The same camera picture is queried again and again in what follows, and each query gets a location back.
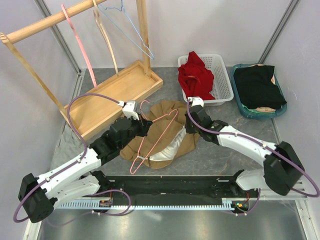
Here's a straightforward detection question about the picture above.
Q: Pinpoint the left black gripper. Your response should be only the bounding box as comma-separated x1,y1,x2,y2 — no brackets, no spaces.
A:
118,112,152,150

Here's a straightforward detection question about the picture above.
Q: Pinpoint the pink wire hanger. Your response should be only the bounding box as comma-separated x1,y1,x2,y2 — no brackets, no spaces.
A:
129,100,181,175

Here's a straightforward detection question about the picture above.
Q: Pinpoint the tan skirt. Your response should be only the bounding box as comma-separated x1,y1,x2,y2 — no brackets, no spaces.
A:
120,100,200,175

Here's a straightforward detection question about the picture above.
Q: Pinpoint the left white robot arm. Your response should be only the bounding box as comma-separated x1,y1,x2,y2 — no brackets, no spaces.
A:
18,116,153,223

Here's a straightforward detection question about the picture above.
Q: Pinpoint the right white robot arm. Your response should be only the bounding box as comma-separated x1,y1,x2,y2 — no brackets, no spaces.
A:
185,105,304,197

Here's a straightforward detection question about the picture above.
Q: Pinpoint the pink plastic hanger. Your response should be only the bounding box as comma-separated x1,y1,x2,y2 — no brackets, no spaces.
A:
60,4,98,90

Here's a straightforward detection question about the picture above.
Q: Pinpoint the wooden hanger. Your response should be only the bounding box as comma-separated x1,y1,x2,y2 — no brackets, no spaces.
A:
92,0,119,77

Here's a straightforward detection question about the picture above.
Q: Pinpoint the red garment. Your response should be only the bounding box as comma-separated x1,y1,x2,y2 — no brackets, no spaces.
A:
178,51,216,101

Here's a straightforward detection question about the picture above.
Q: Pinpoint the wooden clothes rack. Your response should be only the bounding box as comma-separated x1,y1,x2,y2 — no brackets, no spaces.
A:
0,0,164,141

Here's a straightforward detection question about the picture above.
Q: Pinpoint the black garment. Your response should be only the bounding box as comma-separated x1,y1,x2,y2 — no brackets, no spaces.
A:
233,64,287,110

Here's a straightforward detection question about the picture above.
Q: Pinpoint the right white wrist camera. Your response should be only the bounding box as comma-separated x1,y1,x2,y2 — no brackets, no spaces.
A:
187,96,204,108

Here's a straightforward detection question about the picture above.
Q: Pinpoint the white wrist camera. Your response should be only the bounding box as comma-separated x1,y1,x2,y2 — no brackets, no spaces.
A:
187,96,204,108
122,100,140,121

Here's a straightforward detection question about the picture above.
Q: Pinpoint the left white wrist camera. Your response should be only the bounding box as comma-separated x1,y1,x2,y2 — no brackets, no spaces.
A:
122,100,140,121

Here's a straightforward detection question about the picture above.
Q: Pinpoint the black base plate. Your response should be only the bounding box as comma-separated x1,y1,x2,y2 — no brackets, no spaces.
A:
92,171,258,206

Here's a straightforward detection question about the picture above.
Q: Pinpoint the blue wire hanger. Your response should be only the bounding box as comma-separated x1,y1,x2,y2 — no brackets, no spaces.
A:
97,0,155,60

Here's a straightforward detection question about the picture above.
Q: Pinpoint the slotted cable duct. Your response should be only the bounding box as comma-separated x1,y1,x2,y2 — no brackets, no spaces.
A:
56,198,250,211

